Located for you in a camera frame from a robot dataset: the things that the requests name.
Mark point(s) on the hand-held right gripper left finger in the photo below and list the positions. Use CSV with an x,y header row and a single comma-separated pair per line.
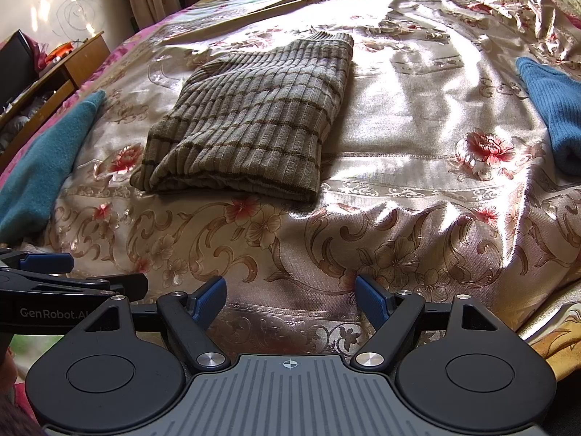
x,y
211,302

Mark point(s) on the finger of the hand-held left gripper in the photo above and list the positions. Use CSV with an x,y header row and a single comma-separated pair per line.
x,y
45,262
131,284

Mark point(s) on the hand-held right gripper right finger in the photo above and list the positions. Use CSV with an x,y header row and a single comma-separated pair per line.
x,y
370,302

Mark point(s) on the beige striped ribbed sweater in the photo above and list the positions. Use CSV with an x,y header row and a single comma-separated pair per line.
x,y
254,122

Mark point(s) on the teal fleece cloth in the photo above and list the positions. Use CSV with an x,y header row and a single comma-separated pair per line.
x,y
45,163

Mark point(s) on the floral satin bedspread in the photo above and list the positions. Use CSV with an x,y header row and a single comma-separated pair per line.
x,y
431,168

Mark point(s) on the black monitor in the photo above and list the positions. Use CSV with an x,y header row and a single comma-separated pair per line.
x,y
16,68

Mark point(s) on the wooden bedside table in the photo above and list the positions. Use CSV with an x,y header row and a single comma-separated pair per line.
x,y
86,61

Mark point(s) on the orange object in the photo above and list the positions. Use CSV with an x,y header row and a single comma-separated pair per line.
x,y
61,50

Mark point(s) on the blue knit sweater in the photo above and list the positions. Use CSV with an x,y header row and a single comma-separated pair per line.
x,y
558,113

